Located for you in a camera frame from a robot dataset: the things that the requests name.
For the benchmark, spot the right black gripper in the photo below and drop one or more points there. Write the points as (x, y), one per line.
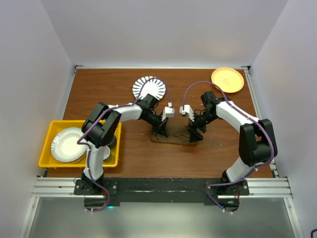
(194, 136)

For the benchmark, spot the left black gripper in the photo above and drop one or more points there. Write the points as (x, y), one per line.
(162, 130)

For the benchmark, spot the brown cloth napkin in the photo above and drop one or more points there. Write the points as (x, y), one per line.
(177, 135)

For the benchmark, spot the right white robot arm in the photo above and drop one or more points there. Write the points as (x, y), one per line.
(257, 144)

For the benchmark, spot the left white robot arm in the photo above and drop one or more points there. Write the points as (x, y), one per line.
(99, 128)

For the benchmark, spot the white blue striped plate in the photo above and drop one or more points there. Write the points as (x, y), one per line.
(149, 85)

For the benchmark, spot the white grey mug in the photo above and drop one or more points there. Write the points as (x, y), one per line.
(107, 153)

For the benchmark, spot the orange plate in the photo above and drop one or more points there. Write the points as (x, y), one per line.
(228, 79)

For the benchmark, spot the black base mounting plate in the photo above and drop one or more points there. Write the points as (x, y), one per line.
(190, 197)

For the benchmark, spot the white paper plate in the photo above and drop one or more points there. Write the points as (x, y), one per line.
(64, 147)

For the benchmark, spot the yellow plastic bin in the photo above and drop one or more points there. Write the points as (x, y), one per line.
(47, 160)

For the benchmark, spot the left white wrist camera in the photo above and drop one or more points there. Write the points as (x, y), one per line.
(168, 112)

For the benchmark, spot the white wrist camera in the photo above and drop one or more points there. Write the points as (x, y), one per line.
(186, 110)
(168, 112)

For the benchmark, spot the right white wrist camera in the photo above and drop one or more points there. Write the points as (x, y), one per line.
(186, 110)

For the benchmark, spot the aluminium frame rail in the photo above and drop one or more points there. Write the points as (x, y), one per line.
(252, 187)

